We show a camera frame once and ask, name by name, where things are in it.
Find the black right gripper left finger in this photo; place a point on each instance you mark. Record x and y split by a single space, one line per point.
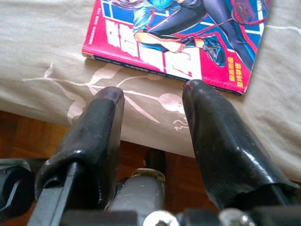
94 141

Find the bed with beige floral sheet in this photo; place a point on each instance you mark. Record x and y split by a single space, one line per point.
47 47

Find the pink and blue comic book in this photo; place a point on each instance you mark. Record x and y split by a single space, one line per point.
176 35

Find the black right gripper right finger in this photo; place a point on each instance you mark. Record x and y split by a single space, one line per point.
223 146

